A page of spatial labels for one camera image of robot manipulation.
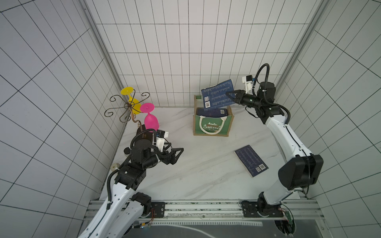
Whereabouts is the pink plastic wine glass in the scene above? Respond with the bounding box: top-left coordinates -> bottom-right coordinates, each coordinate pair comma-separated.
140,103 -> 160,130

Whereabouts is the green jute canvas bag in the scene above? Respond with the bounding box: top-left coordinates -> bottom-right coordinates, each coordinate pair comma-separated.
193,95 -> 234,137

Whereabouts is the small jar black lid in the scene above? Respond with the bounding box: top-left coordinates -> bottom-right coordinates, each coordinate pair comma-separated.
124,147 -> 131,156

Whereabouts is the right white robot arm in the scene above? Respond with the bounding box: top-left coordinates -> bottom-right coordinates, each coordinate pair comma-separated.
226,82 -> 323,217

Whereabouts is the aluminium mounting rail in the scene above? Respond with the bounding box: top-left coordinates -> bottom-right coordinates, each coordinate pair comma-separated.
84,199 -> 325,222

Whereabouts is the metal scroll glass rack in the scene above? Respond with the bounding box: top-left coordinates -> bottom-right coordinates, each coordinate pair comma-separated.
104,92 -> 150,139

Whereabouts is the white jar white lid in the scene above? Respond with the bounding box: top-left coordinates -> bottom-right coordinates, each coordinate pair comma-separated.
110,163 -> 120,172

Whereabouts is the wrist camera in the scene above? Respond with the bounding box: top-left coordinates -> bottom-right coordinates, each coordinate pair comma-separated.
154,130 -> 169,152
242,75 -> 256,94

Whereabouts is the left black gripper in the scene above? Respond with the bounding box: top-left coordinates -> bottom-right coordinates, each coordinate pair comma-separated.
143,143 -> 184,168

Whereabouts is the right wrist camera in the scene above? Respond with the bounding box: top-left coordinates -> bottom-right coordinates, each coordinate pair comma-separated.
242,75 -> 256,94

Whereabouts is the dark navy thin book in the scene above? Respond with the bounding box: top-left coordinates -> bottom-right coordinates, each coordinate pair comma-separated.
234,145 -> 268,177

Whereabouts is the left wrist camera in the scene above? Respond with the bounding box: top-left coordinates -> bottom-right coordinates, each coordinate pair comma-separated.
154,130 -> 169,152

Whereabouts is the yellow plastic wine glass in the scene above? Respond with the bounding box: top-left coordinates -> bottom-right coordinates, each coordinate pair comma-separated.
121,87 -> 141,115

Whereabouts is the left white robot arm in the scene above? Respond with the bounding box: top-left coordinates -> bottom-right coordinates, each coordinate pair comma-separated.
80,129 -> 184,238

